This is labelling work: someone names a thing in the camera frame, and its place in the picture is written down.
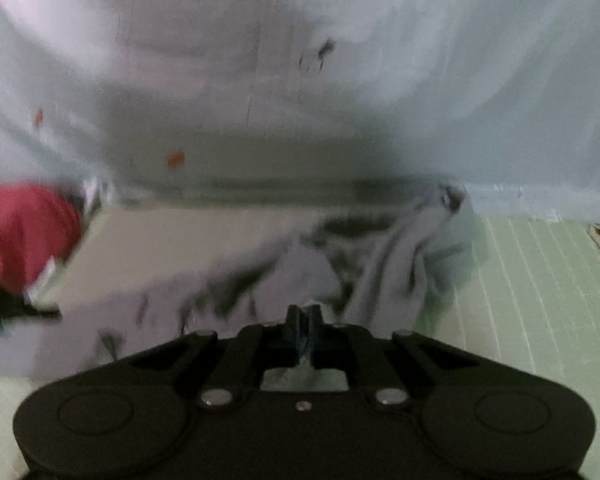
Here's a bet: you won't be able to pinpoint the dark checked clothes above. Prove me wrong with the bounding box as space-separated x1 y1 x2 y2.
0 285 63 333

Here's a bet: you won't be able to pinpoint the green checked bed sheet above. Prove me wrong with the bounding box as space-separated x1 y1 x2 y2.
0 205 600 461

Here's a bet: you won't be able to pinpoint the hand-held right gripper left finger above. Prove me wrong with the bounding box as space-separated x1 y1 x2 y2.
100 304 306 409

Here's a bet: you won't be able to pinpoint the red checked shirt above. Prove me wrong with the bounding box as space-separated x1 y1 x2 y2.
0 184 83 293

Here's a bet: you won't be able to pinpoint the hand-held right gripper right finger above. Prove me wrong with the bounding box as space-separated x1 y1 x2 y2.
305 304 488 409

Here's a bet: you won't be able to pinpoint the pale carrot print blanket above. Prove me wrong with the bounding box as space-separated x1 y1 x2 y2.
0 0 600 223

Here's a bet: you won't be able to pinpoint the grey zip hoodie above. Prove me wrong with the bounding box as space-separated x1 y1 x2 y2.
0 180 481 376

